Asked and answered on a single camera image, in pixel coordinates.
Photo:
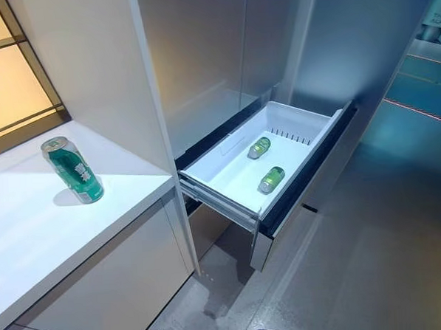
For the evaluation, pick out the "white fridge drawer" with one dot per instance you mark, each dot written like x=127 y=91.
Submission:
x=235 y=164

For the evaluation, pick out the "tall teal green drink can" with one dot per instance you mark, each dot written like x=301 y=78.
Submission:
x=76 y=172

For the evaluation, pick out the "beige fridge drawer front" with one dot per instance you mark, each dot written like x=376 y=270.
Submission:
x=217 y=239

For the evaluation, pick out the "grey steel fridge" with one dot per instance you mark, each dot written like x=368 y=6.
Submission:
x=199 y=44

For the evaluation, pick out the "white counter cabinet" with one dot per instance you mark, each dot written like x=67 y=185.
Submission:
x=101 y=289

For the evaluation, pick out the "small lime green drink can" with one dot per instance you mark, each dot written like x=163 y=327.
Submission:
x=259 y=147
x=271 y=180

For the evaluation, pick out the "tall white cabinet panel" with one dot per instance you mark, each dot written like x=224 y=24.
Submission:
x=158 y=101

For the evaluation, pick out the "window with dark frame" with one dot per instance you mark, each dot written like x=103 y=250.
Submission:
x=16 y=72

